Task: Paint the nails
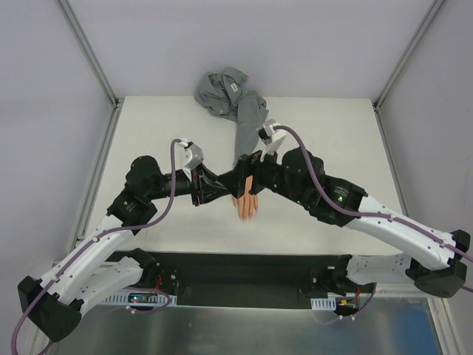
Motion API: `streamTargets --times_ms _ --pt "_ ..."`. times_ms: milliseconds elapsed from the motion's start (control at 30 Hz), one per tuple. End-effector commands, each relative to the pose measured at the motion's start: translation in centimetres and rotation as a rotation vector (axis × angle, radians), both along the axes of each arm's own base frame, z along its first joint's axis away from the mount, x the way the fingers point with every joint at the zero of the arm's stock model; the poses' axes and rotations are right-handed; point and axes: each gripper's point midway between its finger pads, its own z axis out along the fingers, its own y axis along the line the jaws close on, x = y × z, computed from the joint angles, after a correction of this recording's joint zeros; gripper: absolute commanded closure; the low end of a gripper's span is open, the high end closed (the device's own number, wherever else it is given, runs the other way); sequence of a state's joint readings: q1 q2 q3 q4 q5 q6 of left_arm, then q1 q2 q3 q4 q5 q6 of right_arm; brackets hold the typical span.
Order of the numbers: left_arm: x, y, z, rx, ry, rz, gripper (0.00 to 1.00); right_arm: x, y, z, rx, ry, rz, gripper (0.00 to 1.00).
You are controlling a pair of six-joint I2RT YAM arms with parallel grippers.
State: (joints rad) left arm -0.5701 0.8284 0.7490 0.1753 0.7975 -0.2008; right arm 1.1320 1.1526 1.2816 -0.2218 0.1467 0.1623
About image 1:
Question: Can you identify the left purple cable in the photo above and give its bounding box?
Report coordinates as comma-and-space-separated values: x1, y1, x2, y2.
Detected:
10, 138, 189, 355

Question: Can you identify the right white cable duct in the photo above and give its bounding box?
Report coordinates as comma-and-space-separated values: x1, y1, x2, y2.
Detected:
310, 297, 359, 311

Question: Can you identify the grey shirt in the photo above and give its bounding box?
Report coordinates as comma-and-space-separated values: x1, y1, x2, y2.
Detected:
194, 67, 269, 162

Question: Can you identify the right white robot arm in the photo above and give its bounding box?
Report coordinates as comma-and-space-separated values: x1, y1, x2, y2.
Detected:
218, 148, 470, 298

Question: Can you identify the left white cable duct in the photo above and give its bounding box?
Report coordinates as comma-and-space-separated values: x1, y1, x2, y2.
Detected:
101, 290, 177, 307

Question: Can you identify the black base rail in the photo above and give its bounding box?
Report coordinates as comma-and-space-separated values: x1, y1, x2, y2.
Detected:
150, 252, 374, 309

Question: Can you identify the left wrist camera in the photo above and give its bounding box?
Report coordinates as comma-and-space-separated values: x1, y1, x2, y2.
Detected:
178, 140, 204, 180

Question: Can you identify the right aluminium frame post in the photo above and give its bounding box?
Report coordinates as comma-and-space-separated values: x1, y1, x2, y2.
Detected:
372, 0, 448, 107

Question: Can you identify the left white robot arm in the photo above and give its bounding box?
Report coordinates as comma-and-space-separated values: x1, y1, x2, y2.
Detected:
18, 155, 231, 342

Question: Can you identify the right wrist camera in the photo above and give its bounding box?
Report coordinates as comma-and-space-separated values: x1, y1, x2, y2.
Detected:
256, 120, 286, 162

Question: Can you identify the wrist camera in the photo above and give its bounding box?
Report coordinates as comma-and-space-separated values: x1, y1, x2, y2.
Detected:
178, 140, 204, 180
256, 120, 286, 162

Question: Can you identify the aluminium frame post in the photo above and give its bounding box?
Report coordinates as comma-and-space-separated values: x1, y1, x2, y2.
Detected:
372, 0, 448, 107
57, 0, 121, 108

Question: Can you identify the white cable duct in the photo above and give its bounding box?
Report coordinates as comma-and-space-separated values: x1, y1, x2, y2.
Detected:
310, 297, 359, 311
101, 290, 177, 307

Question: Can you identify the left aluminium frame post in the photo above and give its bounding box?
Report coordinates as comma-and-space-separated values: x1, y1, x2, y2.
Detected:
57, 0, 121, 108

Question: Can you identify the mannequin hand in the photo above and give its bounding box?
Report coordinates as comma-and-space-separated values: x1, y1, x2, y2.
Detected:
232, 176, 259, 222

